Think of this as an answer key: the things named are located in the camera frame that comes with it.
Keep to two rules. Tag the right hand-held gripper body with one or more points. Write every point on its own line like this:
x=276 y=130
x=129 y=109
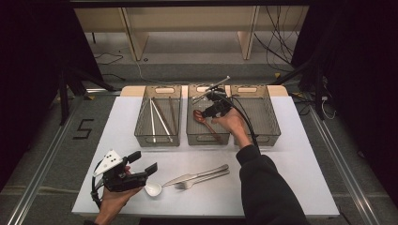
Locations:
x=220 y=106

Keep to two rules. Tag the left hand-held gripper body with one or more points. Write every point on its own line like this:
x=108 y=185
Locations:
x=122 y=182

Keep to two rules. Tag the reddish brown wooden spoon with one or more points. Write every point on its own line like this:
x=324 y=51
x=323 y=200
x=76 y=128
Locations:
x=198 y=115

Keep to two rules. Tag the smoky clear plastic bin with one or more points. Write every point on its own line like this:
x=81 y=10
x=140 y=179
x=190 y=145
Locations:
x=195 y=131
x=264 y=120
x=144 y=125

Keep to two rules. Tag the silver fork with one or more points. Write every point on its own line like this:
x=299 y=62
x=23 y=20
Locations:
x=181 y=185

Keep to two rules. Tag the white chopstick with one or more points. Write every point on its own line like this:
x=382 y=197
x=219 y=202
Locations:
x=153 y=122

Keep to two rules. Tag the silver metal chopsticks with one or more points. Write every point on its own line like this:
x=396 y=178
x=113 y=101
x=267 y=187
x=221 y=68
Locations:
x=162 y=122

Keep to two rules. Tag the person's left hand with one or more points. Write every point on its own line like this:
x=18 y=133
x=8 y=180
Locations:
x=112 y=201

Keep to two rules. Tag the person's right hand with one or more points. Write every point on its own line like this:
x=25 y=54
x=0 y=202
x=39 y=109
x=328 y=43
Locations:
x=236 y=126

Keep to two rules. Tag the black metal stand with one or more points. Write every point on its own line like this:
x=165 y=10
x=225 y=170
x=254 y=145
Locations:
x=319 y=93
x=64 y=100

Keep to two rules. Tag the white table cover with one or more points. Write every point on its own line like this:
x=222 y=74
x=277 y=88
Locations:
x=297 y=162

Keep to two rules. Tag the black curtain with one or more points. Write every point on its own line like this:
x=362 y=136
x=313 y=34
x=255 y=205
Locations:
x=31 y=78
x=359 y=78

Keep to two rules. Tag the aluminium floor rail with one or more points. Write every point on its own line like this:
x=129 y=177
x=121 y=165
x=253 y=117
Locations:
x=37 y=178
x=347 y=175

